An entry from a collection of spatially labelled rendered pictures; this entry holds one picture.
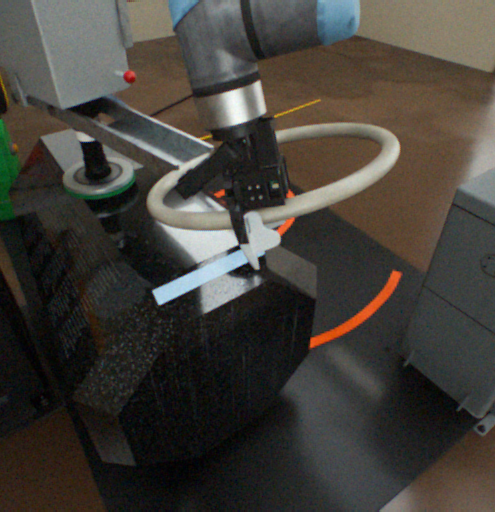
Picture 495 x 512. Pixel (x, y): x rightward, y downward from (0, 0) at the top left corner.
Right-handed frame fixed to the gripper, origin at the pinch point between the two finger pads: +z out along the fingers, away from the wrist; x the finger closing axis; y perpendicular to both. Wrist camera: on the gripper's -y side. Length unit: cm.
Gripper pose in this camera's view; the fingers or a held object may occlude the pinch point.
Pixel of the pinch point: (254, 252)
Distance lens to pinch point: 68.1
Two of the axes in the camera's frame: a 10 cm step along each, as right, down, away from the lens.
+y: 9.5, -1.1, -2.9
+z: 2.4, 8.6, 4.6
